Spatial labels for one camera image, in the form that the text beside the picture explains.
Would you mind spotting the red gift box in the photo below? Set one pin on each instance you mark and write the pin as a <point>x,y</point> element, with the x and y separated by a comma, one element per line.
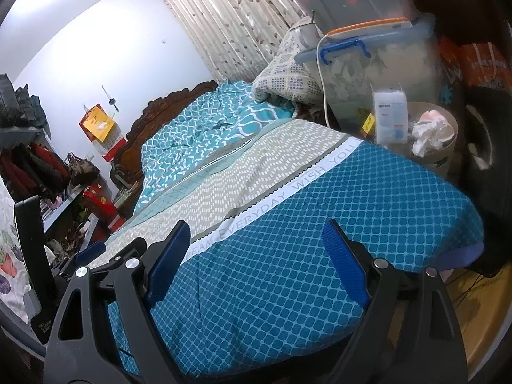
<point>100,200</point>

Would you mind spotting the black bag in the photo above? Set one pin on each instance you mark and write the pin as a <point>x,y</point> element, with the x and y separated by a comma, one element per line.
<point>8,100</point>

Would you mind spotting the checked pillow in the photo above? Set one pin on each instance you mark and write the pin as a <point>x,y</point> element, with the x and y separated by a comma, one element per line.
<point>288,72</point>

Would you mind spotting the carved wooden headboard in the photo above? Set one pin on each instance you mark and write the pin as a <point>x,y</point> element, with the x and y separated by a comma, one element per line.
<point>132,148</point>

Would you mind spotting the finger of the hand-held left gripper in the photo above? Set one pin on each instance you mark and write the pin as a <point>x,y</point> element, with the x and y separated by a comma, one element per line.
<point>92,252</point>
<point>134,248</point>

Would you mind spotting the teal patterned quilt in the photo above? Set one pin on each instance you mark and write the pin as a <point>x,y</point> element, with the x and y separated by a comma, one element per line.
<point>192,136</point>

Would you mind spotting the clear storage box blue lid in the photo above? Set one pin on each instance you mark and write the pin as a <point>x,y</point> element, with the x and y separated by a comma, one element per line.
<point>384,68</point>

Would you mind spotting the dark green bag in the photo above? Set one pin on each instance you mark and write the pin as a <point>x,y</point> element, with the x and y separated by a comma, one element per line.
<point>34,108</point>

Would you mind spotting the pile of red and black clothes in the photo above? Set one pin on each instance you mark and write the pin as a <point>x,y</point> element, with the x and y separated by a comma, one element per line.
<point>36,168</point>

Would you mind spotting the red and yellow wall calendar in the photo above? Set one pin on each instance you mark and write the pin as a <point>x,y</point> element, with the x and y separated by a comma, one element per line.
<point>100,128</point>

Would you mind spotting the white kettle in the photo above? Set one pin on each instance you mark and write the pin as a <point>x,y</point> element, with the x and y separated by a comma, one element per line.
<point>306,34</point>

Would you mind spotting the beige trash bin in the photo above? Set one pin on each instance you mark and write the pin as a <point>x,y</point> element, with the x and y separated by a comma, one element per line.
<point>440,160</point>

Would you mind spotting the grey shelf unit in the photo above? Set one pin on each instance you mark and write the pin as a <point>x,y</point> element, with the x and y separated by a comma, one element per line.
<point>60,212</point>

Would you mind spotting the orange rimmed white lid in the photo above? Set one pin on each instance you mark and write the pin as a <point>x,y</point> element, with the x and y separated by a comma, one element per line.
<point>368,28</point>

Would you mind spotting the white printed cloth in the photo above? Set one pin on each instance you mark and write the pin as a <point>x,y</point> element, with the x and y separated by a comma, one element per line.
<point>10,256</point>

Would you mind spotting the white tissue pack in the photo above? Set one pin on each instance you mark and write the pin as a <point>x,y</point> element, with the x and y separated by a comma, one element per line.
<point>390,116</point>

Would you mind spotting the peach plastic tube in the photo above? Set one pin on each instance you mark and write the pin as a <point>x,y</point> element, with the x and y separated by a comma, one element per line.
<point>434,115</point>

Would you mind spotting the leaf patterned curtain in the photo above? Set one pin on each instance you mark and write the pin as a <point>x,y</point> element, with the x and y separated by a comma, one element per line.
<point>224,20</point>

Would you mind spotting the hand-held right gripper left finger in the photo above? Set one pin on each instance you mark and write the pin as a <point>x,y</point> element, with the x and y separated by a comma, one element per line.
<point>168,256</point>

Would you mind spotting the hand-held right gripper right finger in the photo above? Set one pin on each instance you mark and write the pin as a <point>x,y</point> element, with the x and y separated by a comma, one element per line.
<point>344,256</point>

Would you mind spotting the white tissue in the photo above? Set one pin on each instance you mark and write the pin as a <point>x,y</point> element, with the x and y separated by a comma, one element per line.
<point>432,136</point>

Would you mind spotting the brown handbag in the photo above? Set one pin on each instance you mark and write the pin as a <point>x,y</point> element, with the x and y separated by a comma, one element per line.
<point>82,168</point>

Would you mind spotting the bed with blue patterned sheet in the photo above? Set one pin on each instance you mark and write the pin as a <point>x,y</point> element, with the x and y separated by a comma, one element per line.
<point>320,192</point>

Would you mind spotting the orange bag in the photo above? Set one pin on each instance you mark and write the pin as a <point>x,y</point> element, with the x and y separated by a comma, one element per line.
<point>476,62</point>

